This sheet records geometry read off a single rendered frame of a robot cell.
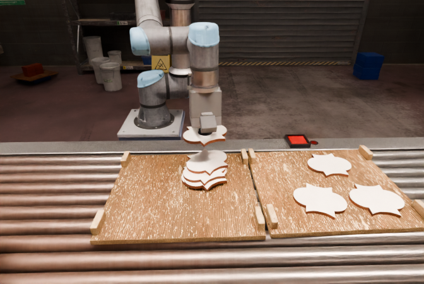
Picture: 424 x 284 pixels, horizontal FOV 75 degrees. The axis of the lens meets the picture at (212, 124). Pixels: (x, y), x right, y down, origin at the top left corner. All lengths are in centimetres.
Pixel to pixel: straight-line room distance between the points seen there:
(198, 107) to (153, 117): 53
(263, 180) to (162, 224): 32
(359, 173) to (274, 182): 28
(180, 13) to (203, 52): 47
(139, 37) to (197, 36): 17
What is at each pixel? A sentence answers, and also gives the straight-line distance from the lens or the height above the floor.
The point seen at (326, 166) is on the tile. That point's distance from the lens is 95.
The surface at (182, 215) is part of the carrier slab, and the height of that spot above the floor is 94.
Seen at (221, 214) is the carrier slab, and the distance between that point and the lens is 74.
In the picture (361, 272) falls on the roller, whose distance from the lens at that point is 73.
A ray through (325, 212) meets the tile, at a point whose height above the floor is 95.
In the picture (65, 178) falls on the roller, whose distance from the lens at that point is 100.
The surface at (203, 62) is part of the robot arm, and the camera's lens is 70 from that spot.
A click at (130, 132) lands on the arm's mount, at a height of 89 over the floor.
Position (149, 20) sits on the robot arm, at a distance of 83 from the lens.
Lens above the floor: 146
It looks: 27 degrees down
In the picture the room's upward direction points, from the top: straight up
